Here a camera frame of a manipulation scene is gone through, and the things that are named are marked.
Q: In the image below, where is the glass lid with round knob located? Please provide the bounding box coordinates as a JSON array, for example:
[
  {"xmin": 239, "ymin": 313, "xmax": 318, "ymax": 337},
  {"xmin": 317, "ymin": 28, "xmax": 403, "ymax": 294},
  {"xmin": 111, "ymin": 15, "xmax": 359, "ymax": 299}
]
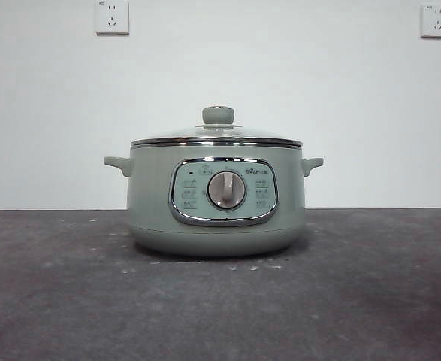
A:
[{"xmin": 130, "ymin": 106, "xmax": 303, "ymax": 145}]

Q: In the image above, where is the pale green electric pot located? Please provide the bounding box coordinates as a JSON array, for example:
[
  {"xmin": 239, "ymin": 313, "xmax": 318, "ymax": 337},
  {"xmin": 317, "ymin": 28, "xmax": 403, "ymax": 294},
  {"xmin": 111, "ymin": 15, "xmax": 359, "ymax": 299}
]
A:
[{"xmin": 103, "ymin": 141, "xmax": 325, "ymax": 258}]

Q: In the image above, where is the white wall socket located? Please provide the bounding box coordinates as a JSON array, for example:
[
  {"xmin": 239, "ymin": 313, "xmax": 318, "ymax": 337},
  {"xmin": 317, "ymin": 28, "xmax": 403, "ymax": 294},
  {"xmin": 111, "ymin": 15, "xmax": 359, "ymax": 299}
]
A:
[
  {"xmin": 95, "ymin": 0, "xmax": 131, "ymax": 37},
  {"xmin": 420, "ymin": 3, "xmax": 441, "ymax": 40}
]

